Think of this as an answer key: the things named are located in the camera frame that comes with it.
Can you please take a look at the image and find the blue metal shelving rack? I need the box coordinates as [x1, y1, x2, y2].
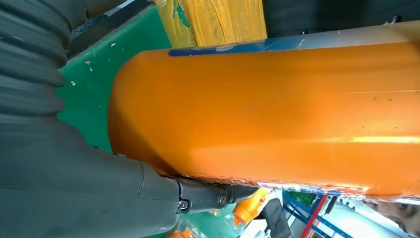
[282, 192, 355, 238]

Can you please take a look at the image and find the yellow taped cardboard sheet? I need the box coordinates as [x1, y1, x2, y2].
[153, 0, 268, 48]

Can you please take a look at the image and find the black tablet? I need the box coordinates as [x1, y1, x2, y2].
[261, 198, 292, 238]

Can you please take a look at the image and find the red metal pole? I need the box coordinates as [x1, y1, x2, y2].
[299, 194, 329, 238]

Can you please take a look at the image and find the person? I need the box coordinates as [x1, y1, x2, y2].
[362, 197, 420, 235]

